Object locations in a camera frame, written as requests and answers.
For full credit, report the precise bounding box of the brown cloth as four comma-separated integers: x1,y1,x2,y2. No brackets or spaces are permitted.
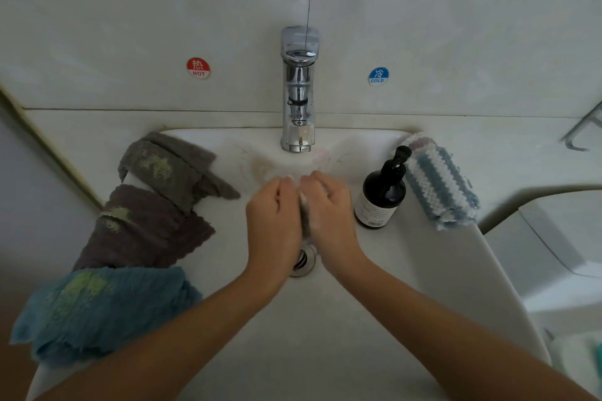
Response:
73,184,218,271

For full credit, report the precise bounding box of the white toilet lid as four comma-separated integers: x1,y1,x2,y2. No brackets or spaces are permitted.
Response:
555,330,602,401

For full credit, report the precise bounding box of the metal sink drain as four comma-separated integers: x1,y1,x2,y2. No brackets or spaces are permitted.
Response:
290,246,318,278

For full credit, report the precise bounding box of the person's right forearm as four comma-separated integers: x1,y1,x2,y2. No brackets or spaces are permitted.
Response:
329,250,598,401

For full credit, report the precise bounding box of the person's left forearm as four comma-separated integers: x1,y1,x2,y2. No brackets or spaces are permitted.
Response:
38,269,283,401

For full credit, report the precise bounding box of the chrome faucet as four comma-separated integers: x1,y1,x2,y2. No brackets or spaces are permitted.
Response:
280,26,321,154

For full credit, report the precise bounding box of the pink white striped cloth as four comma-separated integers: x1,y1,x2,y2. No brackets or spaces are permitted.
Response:
399,132,436,148

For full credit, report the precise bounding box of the black pump soap bottle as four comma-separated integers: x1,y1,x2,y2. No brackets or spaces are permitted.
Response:
354,145,413,230

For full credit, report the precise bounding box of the person's left hand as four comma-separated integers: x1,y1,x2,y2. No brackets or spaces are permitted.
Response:
245,176,304,296

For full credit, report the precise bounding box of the blue stained cloth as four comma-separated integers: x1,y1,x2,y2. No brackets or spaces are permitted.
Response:
9,266,204,367

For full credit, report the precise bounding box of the metal wall shelf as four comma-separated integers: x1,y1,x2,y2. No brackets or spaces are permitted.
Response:
562,100,602,151

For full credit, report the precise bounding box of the red round sticker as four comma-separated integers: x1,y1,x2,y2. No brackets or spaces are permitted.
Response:
186,58,213,80

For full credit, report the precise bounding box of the white ceramic sink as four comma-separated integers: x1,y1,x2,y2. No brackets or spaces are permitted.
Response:
26,127,552,401

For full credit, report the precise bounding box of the person's right hand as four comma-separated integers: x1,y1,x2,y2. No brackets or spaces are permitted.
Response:
299,170,372,279

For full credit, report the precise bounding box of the white toilet tank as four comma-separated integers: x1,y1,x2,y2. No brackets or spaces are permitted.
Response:
484,191,602,336

